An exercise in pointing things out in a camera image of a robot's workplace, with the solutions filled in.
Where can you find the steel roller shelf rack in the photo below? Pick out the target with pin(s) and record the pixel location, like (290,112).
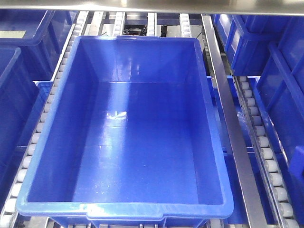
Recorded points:
(245,178)

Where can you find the blue bin upper left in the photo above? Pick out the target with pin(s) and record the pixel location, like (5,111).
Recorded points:
(40,34)

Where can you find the large blue target bin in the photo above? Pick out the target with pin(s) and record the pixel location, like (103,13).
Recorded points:
(131,138)

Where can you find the blue plastic bottle-shaped block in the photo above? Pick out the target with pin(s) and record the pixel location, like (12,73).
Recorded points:
(296,164)

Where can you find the blue bin upper right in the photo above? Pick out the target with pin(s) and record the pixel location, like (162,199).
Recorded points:
(245,38)

